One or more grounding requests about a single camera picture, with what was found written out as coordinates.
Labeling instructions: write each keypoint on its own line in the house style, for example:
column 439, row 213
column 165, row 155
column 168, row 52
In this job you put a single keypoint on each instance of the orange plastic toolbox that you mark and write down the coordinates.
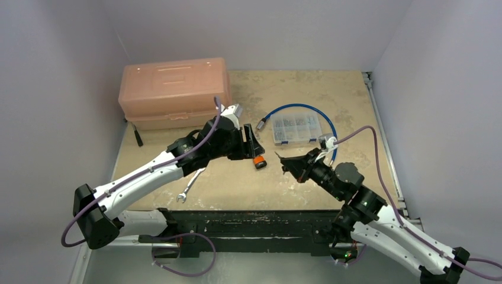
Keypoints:
column 177, row 94

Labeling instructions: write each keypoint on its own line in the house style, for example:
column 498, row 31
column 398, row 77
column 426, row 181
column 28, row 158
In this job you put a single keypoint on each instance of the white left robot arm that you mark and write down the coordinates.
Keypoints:
column 96, row 211

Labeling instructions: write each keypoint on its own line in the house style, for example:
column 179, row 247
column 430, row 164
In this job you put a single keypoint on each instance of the clear plastic screw organizer box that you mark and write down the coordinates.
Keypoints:
column 296, row 127

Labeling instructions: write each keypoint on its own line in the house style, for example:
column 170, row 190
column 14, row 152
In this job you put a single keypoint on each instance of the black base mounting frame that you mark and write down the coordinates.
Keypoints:
column 258, row 231

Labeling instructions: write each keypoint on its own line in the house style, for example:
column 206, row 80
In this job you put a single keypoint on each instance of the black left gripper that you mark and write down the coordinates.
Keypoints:
column 248, row 149

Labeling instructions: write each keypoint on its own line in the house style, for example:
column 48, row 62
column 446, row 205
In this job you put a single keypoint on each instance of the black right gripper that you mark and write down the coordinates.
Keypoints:
column 304, row 167

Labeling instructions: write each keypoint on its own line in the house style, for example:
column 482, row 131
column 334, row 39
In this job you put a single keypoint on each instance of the black-handled tool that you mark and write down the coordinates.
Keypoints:
column 137, row 135

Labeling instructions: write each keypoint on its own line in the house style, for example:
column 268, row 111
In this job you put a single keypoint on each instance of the silver open-end wrench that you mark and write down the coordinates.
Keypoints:
column 183, row 195

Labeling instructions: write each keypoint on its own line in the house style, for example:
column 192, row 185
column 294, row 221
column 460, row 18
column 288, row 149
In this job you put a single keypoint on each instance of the black-headed key bunch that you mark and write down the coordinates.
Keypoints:
column 283, row 167

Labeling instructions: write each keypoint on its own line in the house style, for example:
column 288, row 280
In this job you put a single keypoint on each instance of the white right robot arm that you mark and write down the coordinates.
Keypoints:
column 367, row 218

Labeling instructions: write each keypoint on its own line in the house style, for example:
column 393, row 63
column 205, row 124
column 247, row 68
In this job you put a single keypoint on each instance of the blue cable lock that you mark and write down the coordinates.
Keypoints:
column 328, row 128

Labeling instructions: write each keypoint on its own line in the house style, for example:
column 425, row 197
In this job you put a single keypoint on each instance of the orange black padlock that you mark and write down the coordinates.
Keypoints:
column 259, row 162

